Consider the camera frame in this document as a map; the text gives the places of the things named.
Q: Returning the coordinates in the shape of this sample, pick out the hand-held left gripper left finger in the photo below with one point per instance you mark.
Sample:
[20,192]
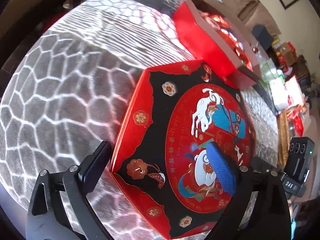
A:
[96,170]

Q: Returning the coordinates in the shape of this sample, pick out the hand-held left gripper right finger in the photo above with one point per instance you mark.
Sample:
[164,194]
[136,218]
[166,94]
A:
[222,167]

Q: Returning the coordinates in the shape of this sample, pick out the red printed box lid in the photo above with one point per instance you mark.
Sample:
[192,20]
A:
[155,135]

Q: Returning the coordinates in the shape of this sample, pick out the red hexagonal gift box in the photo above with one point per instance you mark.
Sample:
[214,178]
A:
[200,40]

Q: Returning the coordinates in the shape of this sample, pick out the wicker basket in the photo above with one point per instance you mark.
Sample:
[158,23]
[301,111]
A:
[283,135]

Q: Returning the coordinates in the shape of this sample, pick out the red snack bags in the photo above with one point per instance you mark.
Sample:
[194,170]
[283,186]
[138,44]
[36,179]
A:
[296,123]

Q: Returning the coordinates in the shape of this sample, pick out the red white snack bag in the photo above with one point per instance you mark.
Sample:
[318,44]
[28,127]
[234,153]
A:
[293,92]

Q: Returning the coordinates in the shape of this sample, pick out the white plastic bag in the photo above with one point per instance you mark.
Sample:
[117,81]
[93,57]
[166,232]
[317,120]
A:
[279,95]

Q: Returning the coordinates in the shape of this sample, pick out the dark wooden cabinet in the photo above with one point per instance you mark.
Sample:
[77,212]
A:
[306,77]

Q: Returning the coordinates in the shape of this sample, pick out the brown cardboard box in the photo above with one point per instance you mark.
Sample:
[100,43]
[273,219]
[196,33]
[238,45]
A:
[288,51]

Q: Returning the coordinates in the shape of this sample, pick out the dark blue cushion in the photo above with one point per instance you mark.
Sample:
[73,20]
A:
[262,36]

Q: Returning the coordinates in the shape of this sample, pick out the beige sofa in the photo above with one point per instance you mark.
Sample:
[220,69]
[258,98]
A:
[237,0]

